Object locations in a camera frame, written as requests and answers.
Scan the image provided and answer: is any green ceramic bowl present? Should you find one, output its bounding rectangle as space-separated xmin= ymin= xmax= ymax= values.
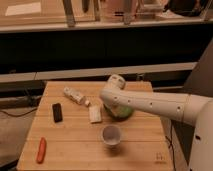
xmin=104 ymin=104 xmax=134 ymax=120

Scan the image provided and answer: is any white sponge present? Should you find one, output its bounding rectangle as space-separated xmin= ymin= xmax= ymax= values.
xmin=89 ymin=105 xmax=102 ymax=123

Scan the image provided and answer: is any black cable at table right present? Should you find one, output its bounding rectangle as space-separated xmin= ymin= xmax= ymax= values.
xmin=164 ymin=118 xmax=177 ymax=171

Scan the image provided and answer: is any white paper cup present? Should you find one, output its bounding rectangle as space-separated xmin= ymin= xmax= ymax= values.
xmin=101 ymin=125 xmax=121 ymax=148

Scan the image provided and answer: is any black rectangular block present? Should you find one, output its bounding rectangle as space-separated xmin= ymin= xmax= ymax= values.
xmin=52 ymin=103 xmax=63 ymax=123

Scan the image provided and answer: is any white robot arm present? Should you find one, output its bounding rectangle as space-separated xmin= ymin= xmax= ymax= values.
xmin=100 ymin=74 xmax=213 ymax=171

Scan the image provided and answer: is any white paper sheet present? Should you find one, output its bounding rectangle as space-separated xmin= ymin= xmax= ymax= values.
xmin=5 ymin=2 xmax=41 ymax=16

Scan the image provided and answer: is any orange carrot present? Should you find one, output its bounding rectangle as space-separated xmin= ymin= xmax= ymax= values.
xmin=36 ymin=137 xmax=46 ymax=164

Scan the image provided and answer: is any black power cable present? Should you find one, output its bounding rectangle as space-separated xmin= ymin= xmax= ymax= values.
xmin=0 ymin=107 xmax=39 ymax=118

